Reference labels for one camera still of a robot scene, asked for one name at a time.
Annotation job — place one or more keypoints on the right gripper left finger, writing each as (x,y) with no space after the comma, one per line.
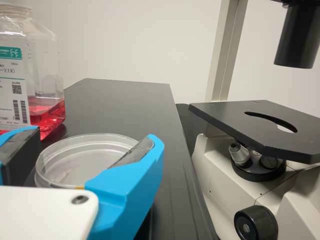
(17,152)

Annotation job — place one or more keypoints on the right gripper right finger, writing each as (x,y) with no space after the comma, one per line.
(130,185)

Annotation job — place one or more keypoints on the petri dish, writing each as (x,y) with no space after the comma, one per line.
(82,155)

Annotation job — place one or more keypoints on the black platform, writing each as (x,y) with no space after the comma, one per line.
(140,120)

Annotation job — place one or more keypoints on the red liquid bottle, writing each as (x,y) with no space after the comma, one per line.
(32,82)

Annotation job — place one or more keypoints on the cream microscope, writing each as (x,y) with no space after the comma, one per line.
(252,155)

